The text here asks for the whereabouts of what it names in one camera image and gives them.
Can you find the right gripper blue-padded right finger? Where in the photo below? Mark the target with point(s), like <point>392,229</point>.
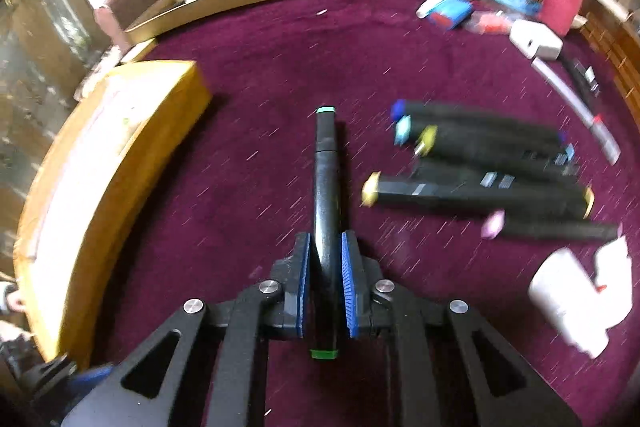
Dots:
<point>356,289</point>

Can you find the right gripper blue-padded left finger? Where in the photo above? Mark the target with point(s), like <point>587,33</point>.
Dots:
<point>296,286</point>

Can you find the black marker green caps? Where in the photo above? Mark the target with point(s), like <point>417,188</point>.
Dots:
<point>326,232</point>

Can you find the black marker pink cap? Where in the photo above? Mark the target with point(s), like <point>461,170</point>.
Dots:
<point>500,223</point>

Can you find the black marker yellow ends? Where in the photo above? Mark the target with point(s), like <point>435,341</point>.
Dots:
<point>540,200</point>

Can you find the black marker blue cap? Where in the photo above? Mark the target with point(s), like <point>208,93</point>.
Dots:
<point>472,115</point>

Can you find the black marker yellow cap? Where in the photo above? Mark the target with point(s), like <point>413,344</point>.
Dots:
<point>541,170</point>

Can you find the black marker light-blue cap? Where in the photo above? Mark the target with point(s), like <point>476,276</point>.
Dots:
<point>409,129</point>

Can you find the white bottle red label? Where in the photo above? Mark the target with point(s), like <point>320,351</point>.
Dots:
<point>582,309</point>

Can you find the yellow-taped white tray box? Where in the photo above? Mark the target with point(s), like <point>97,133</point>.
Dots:
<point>88,191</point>

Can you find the blue small box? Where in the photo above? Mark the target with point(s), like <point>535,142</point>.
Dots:
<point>450,14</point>

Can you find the white utility knife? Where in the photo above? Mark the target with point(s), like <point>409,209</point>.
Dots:
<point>609,146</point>

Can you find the white power adapter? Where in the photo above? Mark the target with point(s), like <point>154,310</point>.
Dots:
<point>534,39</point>

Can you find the wooden glass cabinet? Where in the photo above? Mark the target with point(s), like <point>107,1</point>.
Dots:
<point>47,48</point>

